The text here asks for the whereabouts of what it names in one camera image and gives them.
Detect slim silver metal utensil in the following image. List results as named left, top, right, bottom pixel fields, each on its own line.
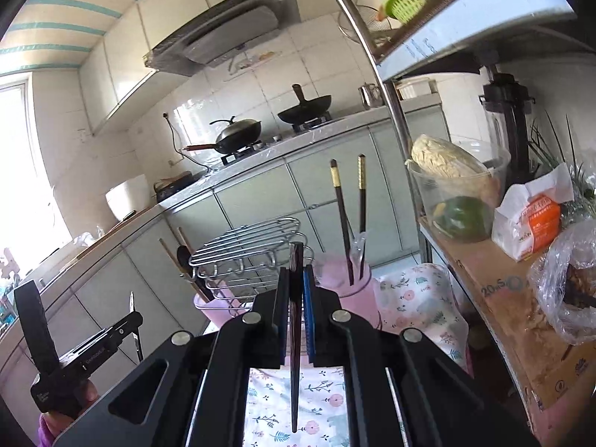
left=129, top=291, right=144, bottom=362

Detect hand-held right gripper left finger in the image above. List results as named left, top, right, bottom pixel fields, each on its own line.
left=51, top=265, right=292, bottom=447

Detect clear plastic bowl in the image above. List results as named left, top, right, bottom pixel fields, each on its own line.
left=406, top=134, right=513, bottom=244

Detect metal wire strainer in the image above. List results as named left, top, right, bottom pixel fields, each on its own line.
left=337, top=4, right=393, bottom=44

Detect napa cabbage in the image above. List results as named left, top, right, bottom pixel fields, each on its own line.
left=410, top=134, right=495, bottom=193

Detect green onions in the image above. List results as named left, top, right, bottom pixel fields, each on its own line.
left=530, top=111, right=596, bottom=208

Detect green bell pepper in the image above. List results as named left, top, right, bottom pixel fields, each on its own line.
left=432, top=196, right=495, bottom=241

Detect window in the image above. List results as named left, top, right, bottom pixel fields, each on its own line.
left=0, top=79, right=48, bottom=264

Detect brown cardboard sheet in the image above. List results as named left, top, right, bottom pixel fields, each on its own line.
left=418, top=216, right=596, bottom=431

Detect person's left hand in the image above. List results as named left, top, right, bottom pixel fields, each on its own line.
left=78, top=378, right=101, bottom=413

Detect gas stove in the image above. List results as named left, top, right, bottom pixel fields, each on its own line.
left=218, top=114, right=337, bottom=167

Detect white orange tissue pack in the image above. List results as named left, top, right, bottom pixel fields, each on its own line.
left=492, top=163, right=576, bottom=262

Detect white ribbed container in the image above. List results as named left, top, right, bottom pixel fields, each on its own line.
left=395, top=77, right=441, bottom=101

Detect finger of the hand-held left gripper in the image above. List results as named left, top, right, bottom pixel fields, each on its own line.
left=60, top=312, right=144, bottom=374
left=14, top=280, right=61, bottom=376

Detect black wok with lid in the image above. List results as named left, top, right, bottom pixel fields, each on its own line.
left=183, top=116, right=263, bottom=156

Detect dark cooktop appliance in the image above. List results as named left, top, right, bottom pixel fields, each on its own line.
left=153, top=171, right=206, bottom=202

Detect grey range hood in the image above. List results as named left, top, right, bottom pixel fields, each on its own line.
left=142, top=0, right=301, bottom=78

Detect clear plastic bag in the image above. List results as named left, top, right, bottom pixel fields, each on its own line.
left=530, top=222, right=596, bottom=346

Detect white rice cooker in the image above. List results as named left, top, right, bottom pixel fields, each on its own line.
left=105, top=174, right=152, bottom=222

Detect black wok with handle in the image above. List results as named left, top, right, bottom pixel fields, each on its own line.
left=278, top=84, right=333, bottom=124

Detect light wooden chopstick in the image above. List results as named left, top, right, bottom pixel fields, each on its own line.
left=176, top=227, right=199, bottom=268

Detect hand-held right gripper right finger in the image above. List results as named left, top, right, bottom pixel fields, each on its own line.
left=302, top=263, right=541, bottom=447

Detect black blender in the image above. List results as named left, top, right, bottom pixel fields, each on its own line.
left=479, top=64, right=537, bottom=178

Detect floral printed cloth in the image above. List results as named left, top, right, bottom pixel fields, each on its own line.
left=244, top=263, right=472, bottom=447

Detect metal shelf pole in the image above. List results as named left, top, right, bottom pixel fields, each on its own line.
left=311, top=0, right=420, bottom=224

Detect white shelf board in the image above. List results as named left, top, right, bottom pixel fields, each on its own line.
left=372, top=0, right=579, bottom=81

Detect metal kettle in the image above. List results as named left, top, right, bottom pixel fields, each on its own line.
left=358, top=81, right=385, bottom=111

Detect clear wall shelf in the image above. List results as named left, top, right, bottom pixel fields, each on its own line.
left=222, top=49, right=283, bottom=78

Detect cream wall cabinets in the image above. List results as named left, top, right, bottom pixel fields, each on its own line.
left=76, top=0, right=365, bottom=137

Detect metal wire dish rack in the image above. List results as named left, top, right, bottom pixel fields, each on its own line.
left=188, top=216, right=318, bottom=299

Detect black power cable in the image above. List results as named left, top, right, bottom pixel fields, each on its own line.
left=162, top=112, right=212, bottom=174

